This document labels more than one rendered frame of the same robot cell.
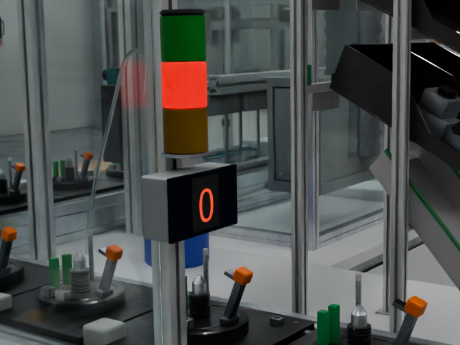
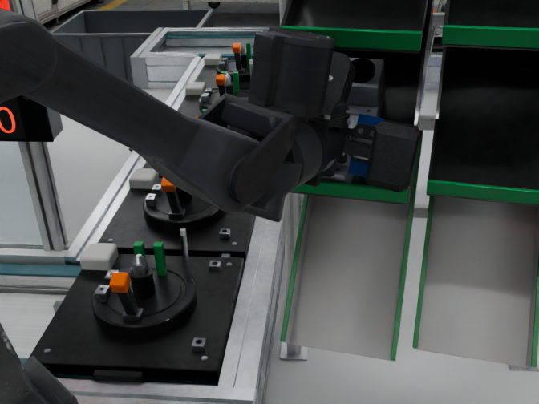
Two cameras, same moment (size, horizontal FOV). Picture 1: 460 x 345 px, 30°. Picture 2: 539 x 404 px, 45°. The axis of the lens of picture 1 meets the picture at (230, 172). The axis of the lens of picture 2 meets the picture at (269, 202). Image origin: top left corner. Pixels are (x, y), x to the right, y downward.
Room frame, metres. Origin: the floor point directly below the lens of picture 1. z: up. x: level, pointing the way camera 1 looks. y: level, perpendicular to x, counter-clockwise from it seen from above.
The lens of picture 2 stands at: (0.84, -0.86, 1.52)
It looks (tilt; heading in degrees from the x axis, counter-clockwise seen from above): 30 degrees down; 60
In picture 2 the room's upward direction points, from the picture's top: 2 degrees counter-clockwise
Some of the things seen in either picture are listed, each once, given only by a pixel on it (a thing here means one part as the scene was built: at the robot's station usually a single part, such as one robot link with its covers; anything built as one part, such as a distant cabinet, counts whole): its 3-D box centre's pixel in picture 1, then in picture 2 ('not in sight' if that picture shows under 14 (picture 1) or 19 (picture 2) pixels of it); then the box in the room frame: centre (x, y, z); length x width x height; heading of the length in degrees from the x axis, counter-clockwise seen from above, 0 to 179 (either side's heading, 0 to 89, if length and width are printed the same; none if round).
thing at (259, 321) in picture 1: (198, 301); (182, 188); (1.19, 0.05, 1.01); 0.24 x 0.24 x 0.13; 54
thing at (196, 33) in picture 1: (183, 38); not in sight; (0.95, 0.05, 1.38); 0.05 x 0.05 x 0.05
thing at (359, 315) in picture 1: (359, 315); (139, 263); (1.03, -0.16, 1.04); 0.02 x 0.02 x 0.03
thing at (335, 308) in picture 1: (333, 324); (160, 259); (1.07, -0.13, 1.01); 0.01 x 0.01 x 0.05; 54
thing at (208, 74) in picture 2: not in sight; (241, 58); (1.62, 0.64, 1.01); 0.24 x 0.24 x 0.13; 54
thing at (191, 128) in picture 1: (185, 129); not in sight; (0.95, 0.05, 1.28); 0.05 x 0.05 x 0.05
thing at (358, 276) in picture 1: (358, 304); (185, 255); (1.10, -0.17, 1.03); 0.01 x 0.01 x 0.08
